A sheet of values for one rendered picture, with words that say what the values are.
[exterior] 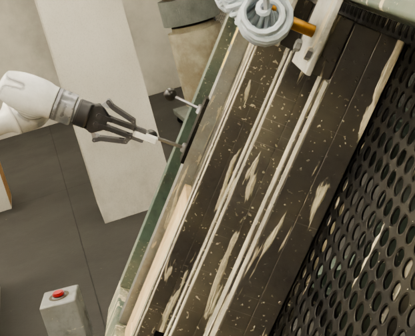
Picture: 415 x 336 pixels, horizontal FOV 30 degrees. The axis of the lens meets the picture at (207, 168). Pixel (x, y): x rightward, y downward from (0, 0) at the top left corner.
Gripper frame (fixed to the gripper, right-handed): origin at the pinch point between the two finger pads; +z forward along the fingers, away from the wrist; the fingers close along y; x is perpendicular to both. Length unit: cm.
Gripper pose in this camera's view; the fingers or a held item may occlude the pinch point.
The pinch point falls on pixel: (145, 137)
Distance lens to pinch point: 215.2
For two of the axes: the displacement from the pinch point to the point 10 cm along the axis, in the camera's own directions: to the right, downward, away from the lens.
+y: 3.7, -9.0, -2.5
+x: -0.6, -2.9, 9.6
